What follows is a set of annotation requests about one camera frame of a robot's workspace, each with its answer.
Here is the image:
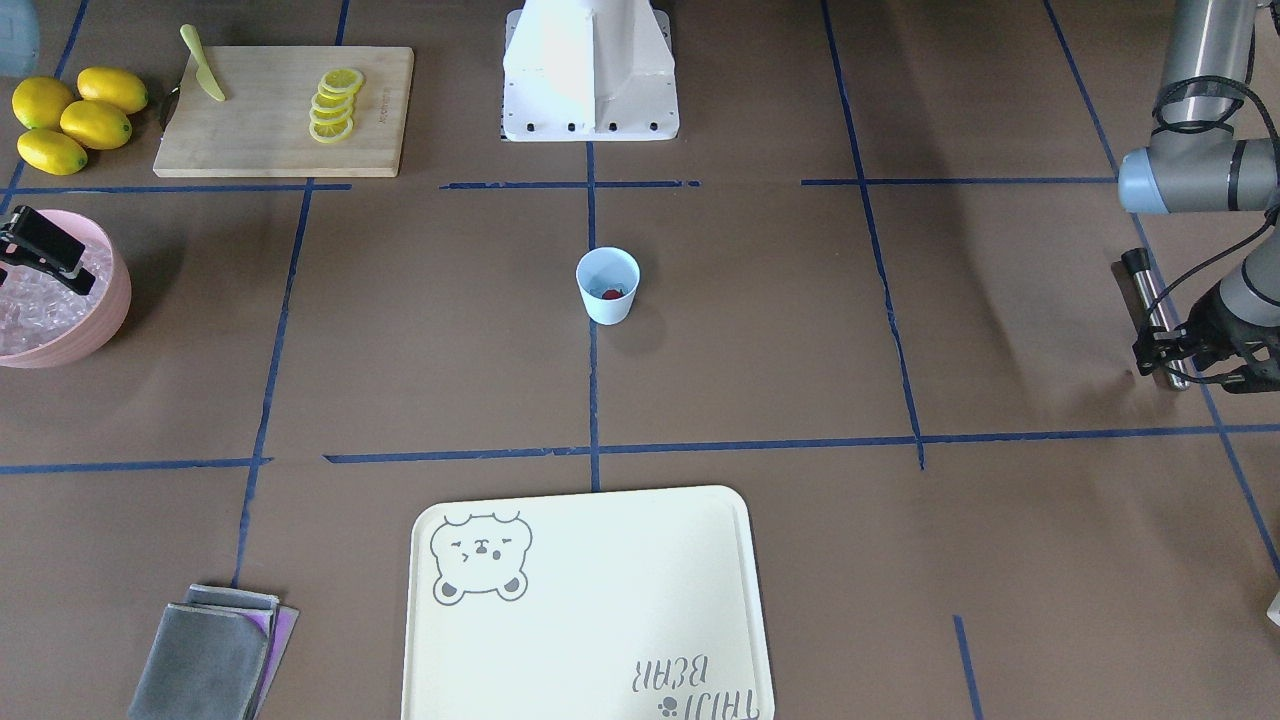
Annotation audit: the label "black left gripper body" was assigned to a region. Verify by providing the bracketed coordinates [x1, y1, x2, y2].
[1187, 283, 1279, 379]

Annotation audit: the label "wooden cutting board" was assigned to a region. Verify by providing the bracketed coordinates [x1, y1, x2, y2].
[154, 46, 415, 178]

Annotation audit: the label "yellow lemon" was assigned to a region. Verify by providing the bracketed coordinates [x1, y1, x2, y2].
[76, 67, 150, 115]
[10, 76, 77, 129]
[15, 128, 88, 176]
[59, 99, 133, 150]

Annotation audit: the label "yellow lemon middle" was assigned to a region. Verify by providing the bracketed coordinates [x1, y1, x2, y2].
[59, 99, 133, 150]

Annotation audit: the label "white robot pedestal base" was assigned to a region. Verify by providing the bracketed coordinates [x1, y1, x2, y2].
[500, 1, 680, 143]

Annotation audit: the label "steel muddler black tip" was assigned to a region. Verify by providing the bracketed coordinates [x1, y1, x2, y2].
[1121, 249, 1193, 391]

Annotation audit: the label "grey folded cloths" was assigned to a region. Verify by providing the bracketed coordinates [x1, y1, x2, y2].
[127, 584, 300, 719]

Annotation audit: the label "lemon slices stack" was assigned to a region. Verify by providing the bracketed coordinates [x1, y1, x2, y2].
[307, 67, 366, 143]

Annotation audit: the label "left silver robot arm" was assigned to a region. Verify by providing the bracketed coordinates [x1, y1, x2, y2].
[1117, 1, 1279, 395]

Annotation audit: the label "yellow lemon lower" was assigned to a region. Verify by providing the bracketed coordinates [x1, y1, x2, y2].
[15, 128, 88, 176]

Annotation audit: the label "yellow-green plastic knife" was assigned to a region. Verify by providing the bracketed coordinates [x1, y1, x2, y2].
[179, 24, 227, 102]

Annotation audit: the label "pink bowl of ice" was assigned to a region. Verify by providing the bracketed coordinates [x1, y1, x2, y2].
[1, 209, 132, 369]

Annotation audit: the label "cream bear serving tray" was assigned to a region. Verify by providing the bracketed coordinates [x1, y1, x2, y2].
[401, 486, 776, 719]

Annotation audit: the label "light blue plastic cup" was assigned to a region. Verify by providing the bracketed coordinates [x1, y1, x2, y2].
[575, 247, 643, 325]

